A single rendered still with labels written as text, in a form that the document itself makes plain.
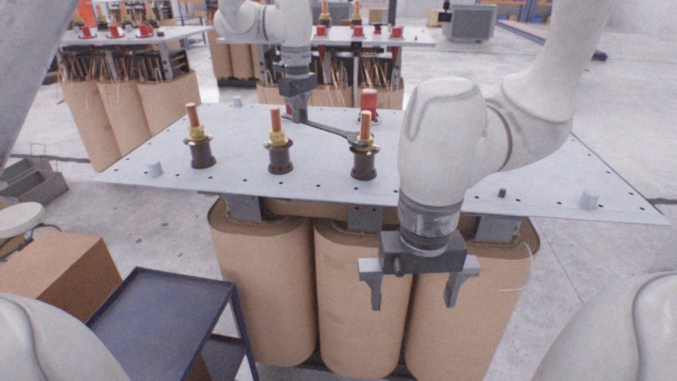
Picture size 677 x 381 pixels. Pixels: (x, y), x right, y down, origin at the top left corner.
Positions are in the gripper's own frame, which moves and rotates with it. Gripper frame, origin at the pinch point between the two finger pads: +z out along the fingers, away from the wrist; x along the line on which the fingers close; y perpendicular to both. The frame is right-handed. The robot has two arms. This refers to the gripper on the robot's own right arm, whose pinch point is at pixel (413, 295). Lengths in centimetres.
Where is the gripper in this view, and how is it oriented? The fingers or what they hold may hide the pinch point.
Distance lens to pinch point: 63.9
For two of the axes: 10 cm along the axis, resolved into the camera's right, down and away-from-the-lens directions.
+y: 0.3, 5.0, -8.7
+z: 0.0, 8.7, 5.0
